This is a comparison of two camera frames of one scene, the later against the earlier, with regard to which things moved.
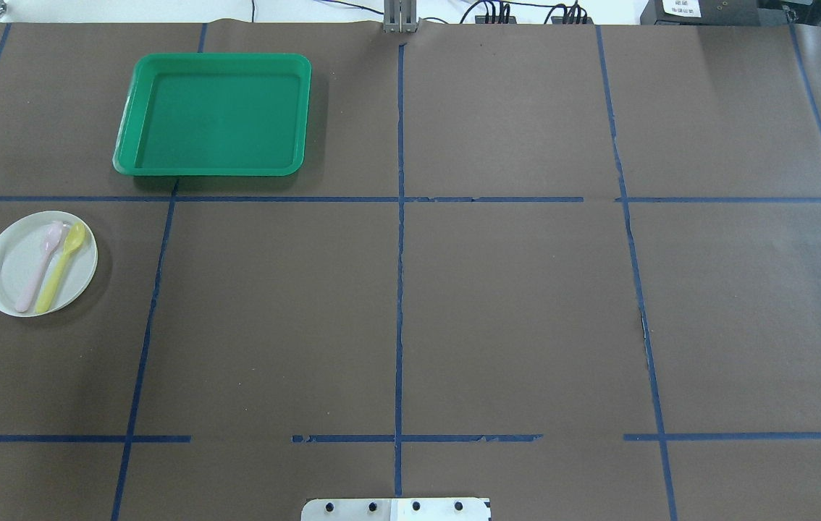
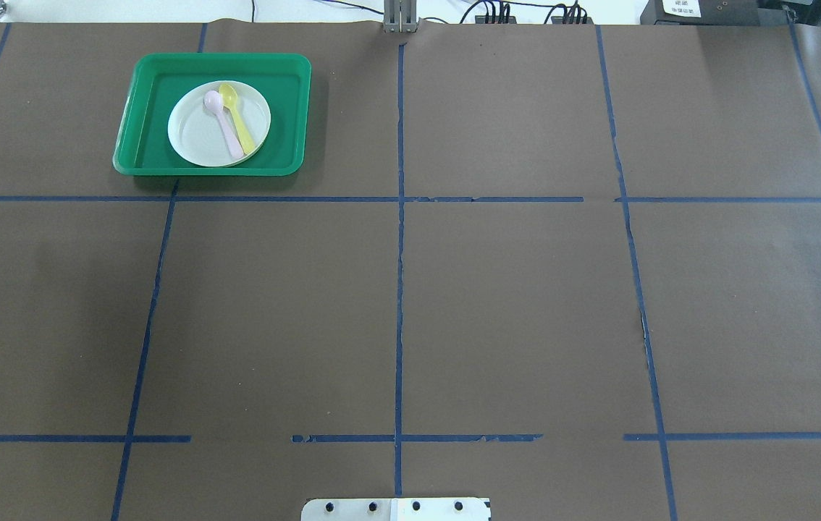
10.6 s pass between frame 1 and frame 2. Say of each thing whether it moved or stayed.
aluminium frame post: stayed
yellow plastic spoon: moved
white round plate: moved
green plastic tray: stayed
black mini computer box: stayed
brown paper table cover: stayed
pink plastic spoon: moved
